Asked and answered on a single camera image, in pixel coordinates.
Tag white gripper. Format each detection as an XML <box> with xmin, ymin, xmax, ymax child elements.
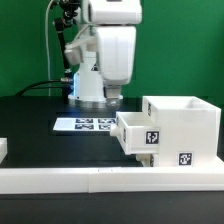
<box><xmin>96</xmin><ymin>26</ymin><xmax>136</xmax><ymax>104</ymax></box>

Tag white drawer tray with knob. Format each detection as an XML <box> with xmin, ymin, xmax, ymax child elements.
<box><xmin>136</xmin><ymin>154</ymin><xmax>159</xmax><ymax>167</ymax></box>

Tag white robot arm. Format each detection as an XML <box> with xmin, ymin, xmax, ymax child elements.
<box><xmin>65</xmin><ymin>0</ymin><xmax>142</xmax><ymax>107</ymax></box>

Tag white drawer cabinet box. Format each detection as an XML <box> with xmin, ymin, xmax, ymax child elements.
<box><xmin>142</xmin><ymin>96</ymin><xmax>221</xmax><ymax>167</ymax></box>

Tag white marker sheet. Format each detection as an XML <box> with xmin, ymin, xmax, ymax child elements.
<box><xmin>53</xmin><ymin>118</ymin><xmax>116</xmax><ymax>131</ymax></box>

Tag white block at left edge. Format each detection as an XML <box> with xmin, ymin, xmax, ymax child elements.
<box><xmin>0</xmin><ymin>138</ymin><xmax>7</xmax><ymax>164</ymax></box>

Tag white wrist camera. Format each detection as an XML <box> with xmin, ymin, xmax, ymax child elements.
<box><xmin>64</xmin><ymin>36</ymin><xmax>97</xmax><ymax>66</ymax></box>

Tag black cable on table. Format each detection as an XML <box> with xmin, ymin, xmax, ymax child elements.
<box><xmin>14</xmin><ymin>79</ymin><xmax>75</xmax><ymax>98</ymax></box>

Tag grey camera cable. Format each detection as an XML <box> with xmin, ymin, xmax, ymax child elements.
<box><xmin>44</xmin><ymin>0</ymin><xmax>57</xmax><ymax>98</ymax></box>

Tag white front rail fence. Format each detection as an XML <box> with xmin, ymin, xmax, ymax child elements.
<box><xmin>0</xmin><ymin>166</ymin><xmax>224</xmax><ymax>194</ymax></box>

